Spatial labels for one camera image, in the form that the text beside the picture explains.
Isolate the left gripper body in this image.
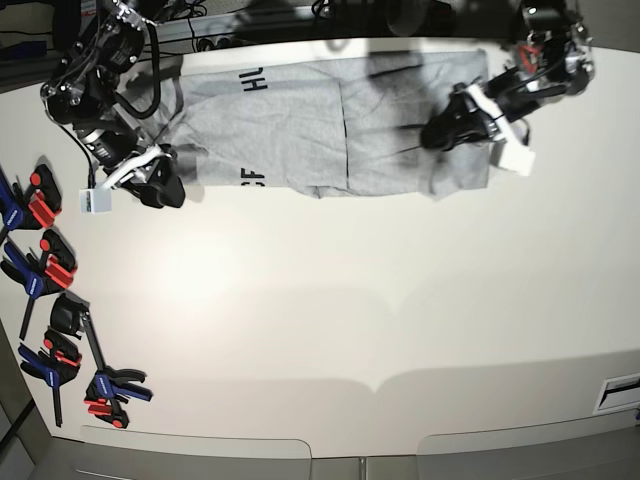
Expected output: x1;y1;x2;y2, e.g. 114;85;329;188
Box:
483;69;568;122

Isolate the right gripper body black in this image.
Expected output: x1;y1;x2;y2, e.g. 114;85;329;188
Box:
74;124;149;174

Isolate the grey T-shirt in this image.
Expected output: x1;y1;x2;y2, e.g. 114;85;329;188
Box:
157;51;489;199

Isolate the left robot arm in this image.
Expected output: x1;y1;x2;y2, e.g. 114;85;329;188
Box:
421;1;595;151

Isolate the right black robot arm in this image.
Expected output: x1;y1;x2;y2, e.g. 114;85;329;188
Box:
40;1;186;213

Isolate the top blue red bar clamp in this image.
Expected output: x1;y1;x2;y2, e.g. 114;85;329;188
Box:
1;163;62;242

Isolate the blue red bar clamp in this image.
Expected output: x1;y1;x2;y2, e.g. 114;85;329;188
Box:
18;327;82;428
1;163;62;242
1;228;77;340

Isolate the long bar clamp black pad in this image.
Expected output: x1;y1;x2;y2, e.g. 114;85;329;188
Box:
50;294;153;429

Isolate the white label plate on table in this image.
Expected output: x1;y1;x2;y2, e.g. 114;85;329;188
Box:
593;374;640;415

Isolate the aluminium frame rail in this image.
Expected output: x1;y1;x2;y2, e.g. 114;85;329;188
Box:
156;14;251;44

